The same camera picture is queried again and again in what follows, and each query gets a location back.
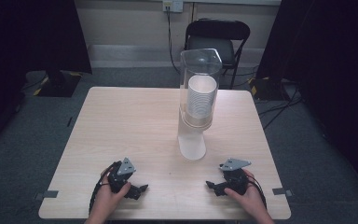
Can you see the black folding chair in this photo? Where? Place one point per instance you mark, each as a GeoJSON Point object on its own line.
{"type": "Point", "coordinates": [217, 30]}

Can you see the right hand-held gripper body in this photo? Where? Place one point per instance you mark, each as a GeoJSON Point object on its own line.
{"type": "Point", "coordinates": [236, 180]}

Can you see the black curtain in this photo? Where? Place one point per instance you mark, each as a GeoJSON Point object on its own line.
{"type": "Point", "coordinates": [28, 37]}
{"type": "Point", "coordinates": [332, 62]}

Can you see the clear plastic cup dispenser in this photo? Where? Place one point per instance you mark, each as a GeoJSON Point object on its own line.
{"type": "Point", "coordinates": [192, 143]}

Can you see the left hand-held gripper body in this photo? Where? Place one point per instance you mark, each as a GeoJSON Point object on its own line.
{"type": "Point", "coordinates": [122, 179]}

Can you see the person's right hand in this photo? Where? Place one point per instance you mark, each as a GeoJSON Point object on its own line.
{"type": "Point", "coordinates": [251, 199]}

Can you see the grey tape strip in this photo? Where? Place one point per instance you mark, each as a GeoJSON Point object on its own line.
{"type": "Point", "coordinates": [48, 194]}
{"type": "Point", "coordinates": [281, 192]}

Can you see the black stand base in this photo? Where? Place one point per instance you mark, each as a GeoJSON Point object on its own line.
{"type": "Point", "coordinates": [59, 84]}
{"type": "Point", "coordinates": [267, 90]}

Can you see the white wall outlet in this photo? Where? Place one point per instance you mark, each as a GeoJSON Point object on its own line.
{"type": "Point", "coordinates": [173, 5]}

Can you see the person's left hand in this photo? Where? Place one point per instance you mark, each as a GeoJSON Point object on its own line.
{"type": "Point", "coordinates": [105, 200]}

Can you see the stack of white paper cups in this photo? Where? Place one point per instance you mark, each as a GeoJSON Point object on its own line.
{"type": "Point", "coordinates": [201, 99]}

